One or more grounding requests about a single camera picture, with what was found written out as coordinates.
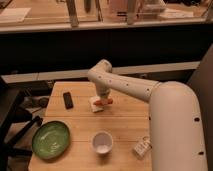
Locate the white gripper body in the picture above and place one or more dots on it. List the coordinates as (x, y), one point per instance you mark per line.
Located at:
(102, 91)

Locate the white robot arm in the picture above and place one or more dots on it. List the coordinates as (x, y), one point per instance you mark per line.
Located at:
(176, 128)

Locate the black rectangular block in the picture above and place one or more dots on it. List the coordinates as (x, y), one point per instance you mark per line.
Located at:
(68, 100)

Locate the white cup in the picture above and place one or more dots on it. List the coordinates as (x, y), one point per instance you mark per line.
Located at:
(102, 143)

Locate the green bowl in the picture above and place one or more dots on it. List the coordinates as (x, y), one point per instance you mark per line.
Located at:
(51, 140)

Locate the white lotion bottle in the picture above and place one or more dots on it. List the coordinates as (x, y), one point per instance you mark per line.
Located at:
(142, 147)

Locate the dark chair back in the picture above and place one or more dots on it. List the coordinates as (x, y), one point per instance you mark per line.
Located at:
(201, 82)

